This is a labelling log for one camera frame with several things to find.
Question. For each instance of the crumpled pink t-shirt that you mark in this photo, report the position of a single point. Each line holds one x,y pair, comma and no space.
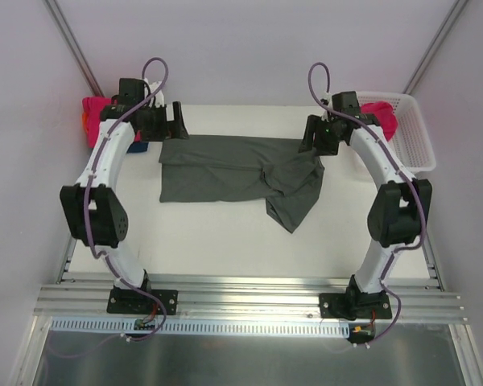
384,112

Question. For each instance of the folded blue t-shirt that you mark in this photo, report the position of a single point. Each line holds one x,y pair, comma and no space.
138,148

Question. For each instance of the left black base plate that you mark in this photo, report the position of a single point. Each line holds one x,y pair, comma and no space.
127,301

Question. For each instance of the dark grey t-shirt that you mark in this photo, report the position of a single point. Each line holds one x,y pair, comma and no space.
207,168

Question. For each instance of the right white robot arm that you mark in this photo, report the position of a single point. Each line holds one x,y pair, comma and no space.
397,219

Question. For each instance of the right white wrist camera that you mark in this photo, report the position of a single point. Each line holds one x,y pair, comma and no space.
326,104

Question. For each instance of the white plastic basket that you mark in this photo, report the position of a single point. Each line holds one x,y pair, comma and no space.
411,141

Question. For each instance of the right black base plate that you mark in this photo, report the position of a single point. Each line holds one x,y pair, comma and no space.
355,306

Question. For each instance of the white slotted cable duct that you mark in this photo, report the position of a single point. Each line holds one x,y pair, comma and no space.
131,326

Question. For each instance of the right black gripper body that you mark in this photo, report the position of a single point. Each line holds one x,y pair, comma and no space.
317,134

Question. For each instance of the folded orange t-shirt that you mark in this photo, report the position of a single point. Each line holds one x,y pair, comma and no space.
84,120

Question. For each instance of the aluminium mounting rail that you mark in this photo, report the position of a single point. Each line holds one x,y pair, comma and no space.
250,298

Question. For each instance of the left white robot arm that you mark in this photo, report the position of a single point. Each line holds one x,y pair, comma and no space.
94,213

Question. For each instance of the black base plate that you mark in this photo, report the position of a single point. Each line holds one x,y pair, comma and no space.
127,301
355,306

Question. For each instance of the folded pink t-shirt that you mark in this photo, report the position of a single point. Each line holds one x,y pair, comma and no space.
93,105

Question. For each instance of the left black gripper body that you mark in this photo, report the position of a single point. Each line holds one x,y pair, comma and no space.
168,121

